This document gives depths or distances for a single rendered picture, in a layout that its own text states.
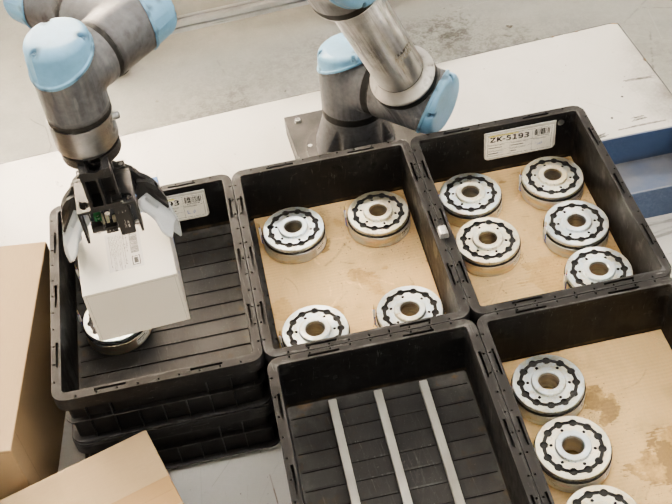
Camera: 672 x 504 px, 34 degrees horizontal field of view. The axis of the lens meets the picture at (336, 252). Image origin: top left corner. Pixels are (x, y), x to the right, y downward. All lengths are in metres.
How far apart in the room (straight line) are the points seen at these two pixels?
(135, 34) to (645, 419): 0.86
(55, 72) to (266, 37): 2.52
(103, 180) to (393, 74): 0.63
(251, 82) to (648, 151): 1.70
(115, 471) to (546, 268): 0.73
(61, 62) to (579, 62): 1.39
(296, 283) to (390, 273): 0.15
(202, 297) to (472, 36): 2.05
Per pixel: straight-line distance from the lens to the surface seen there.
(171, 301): 1.42
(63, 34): 1.23
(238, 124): 2.26
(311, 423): 1.58
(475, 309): 1.56
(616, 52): 2.40
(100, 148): 1.29
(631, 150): 2.12
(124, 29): 1.27
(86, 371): 1.72
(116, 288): 1.39
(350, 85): 1.94
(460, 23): 3.69
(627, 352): 1.66
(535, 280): 1.74
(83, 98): 1.24
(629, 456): 1.56
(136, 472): 1.55
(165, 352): 1.70
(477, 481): 1.52
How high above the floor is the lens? 2.13
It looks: 47 degrees down
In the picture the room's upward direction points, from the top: 7 degrees counter-clockwise
